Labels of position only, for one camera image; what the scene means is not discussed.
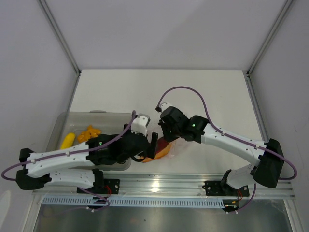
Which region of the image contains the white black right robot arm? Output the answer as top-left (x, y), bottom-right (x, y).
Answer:
top-left (156, 103), bottom-right (284, 197)

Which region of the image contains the white slotted cable duct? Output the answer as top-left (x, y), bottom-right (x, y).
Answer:
top-left (42, 195), bottom-right (225, 208)

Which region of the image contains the aluminium frame post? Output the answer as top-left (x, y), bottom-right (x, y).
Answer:
top-left (37, 0), bottom-right (81, 76)
top-left (246, 0), bottom-right (296, 78)

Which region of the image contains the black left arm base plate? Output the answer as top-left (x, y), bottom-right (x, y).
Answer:
top-left (103, 179), bottom-right (120, 195)

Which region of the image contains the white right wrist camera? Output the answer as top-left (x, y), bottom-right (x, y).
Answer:
top-left (155, 102), bottom-right (172, 113)

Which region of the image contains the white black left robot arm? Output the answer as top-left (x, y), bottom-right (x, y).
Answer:
top-left (15, 132), bottom-right (158, 194)

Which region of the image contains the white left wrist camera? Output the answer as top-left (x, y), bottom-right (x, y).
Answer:
top-left (131, 114), bottom-right (151, 137)

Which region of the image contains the left aluminium frame post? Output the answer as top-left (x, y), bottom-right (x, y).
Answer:
top-left (37, 0), bottom-right (81, 76)

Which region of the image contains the orange red toy hot dog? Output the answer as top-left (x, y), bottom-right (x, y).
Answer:
top-left (142, 137), bottom-right (173, 163)

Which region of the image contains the orange toy food piece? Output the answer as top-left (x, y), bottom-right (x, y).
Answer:
top-left (77, 125), bottom-right (101, 143)

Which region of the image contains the right aluminium frame post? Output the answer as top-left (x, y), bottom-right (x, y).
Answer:
top-left (246, 0), bottom-right (296, 78)

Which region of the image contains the yellow toy fruit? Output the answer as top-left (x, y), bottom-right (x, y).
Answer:
top-left (60, 133), bottom-right (76, 149)

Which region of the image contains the clear grey plastic bin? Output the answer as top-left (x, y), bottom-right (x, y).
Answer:
top-left (43, 112), bottom-right (131, 172)

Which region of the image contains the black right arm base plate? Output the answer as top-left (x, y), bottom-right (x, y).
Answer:
top-left (202, 181), bottom-right (250, 197)

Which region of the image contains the clear pink zip top bag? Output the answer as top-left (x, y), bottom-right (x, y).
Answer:
top-left (147, 125), bottom-right (193, 159)

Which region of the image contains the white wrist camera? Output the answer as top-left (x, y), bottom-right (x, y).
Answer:
top-left (131, 114), bottom-right (151, 137)
top-left (155, 102), bottom-right (172, 113)

